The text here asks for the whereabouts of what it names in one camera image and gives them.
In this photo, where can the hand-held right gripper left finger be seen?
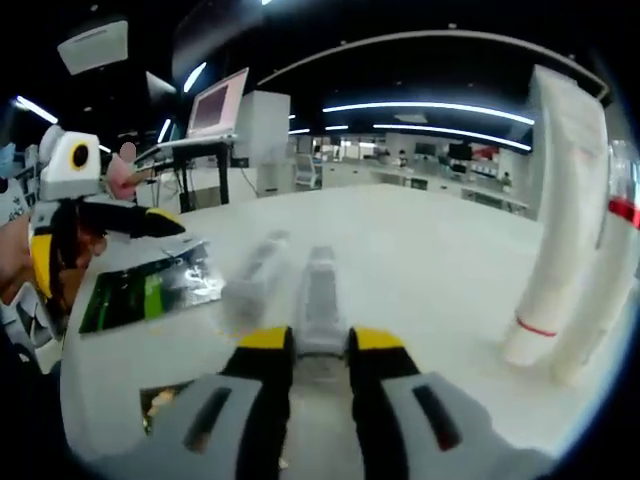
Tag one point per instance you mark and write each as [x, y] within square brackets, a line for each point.
[200, 425]

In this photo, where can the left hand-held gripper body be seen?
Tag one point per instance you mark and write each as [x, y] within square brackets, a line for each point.
[65, 170]

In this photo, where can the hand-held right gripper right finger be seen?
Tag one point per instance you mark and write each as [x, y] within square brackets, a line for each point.
[430, 425]

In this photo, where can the gold foil skincare sachet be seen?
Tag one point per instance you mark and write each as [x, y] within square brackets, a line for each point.
[160, 400]

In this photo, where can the dark green skincare packet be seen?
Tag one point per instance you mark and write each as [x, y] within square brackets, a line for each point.
[130, 300]

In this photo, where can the small skincare bottle red square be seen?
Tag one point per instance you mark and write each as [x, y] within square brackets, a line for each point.
[257, 280]

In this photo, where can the small plain skincare bottle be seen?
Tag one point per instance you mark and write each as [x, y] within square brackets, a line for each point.
[322, 300]

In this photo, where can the tall red-collared skincare bottle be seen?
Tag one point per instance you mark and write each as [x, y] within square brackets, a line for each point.
[600, 300]

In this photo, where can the white skincare tube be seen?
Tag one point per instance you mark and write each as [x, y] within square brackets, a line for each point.
[565, 200]

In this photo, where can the person's left hand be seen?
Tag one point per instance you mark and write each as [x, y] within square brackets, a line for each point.
[15, 260]

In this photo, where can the long white ceiling light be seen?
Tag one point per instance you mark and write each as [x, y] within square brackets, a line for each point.
[430, 107]
[35, 109]
[450, 132]

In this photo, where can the black standing desk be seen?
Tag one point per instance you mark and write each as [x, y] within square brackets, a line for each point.
[225, 170]

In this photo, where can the white ceiling air conditioner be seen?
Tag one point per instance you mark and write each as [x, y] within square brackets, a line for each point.
[92, 45]

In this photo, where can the white framed monitor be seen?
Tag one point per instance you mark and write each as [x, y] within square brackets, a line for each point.
[215, 105]

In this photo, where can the white tall cabinet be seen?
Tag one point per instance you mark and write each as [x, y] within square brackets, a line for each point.
[265, 140]

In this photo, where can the white mesh office chair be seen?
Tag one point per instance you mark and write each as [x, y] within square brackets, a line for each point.
[307, 170]

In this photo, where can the row of white office desks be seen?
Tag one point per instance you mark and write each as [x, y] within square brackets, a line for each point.
[400, 180]

